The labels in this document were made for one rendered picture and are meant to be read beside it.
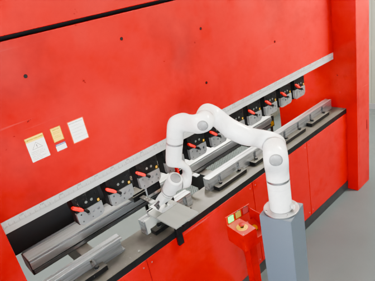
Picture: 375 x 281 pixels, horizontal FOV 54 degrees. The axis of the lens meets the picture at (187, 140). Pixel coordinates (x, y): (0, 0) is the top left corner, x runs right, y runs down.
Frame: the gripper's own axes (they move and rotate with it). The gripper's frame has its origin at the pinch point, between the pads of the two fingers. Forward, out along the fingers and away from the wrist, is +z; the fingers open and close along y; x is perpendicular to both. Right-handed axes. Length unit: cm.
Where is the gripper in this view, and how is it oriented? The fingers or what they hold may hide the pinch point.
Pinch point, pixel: (161, 204)
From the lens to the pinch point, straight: 230.5
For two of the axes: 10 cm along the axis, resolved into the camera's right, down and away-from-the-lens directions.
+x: 6.3, 7.1, -3.1
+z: -2.9, 5.8, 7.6
